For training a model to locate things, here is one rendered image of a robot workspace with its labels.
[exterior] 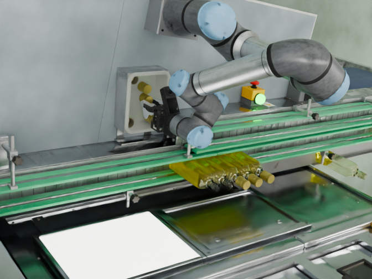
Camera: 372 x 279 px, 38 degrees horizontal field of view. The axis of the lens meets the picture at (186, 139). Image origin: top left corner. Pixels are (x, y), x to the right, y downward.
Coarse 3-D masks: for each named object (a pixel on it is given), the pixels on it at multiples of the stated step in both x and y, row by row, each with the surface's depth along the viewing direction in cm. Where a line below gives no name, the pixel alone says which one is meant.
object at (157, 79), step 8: (144, 72) 189; (152, 72) 190; (160, 72) 192; (128, 80) 186; (144, 80) 198; (152, 80) 200; (160, 80) 199; (168, 80) 196; (128, 88) 187; (136, 88) 197; (152, 88) 201; (160, 88) 200; (128, 96) 188; (136, 96) 199; (152, 96) 203; (160, 96) 201; (128, 104) 189; (136, 104) 200; (128, 112) 191; (136, 112) 201; (128, 120) 192; (136, 120) 202; (144, 120) 204; (128, 128) 193; (136, 128) 196; (144, 128) 198
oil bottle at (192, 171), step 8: (192, 160) 200; (176, 168) 200; (184, 168) 196; (192, 168) 193; (200, 168) 193; (184, 176) 196; (192, 176) 192; (200, 176) 189; (208, 176) 189; (200, 184) 189
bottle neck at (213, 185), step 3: (210, 180) 188; (207, 183) 188; (210, 183) 187; (213, 183) 186; (216, 183) 187; (207, 186) 188; (210, 186) 187; (213, 186) 185; (216, 186) 185; (219, 186) 186; (213, 189) 185; (216, 189) 187; (219, 189) 186; (216, 192) 186
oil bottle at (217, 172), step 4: (196, 160) 200; (200, 160) 200; (204, 160) 201; (208, 160) 201; (200, 164) 197; (204, 164) 197; (208, 164) 197; (212, 164) 198; (208, 168) 194; (212, 168) 194; (216, 168) 195; (220, 168) 195; (212, 172) 192; (216, 172) 192; (220, 172) 192; (224, 172) 193; (216, 176) 191; (220, 176) 192; (224, 176) 193; (216, 180) 192; (220, 184) 193
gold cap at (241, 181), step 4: (240, 176) 193; (236, 180) 192; (240, 180) 191; (244, 180) 190; (248, 180) 191; (236, 184) 193; (240, 184) 191; (244, 184) 190; (248, 184) 191; (244, 188) 190
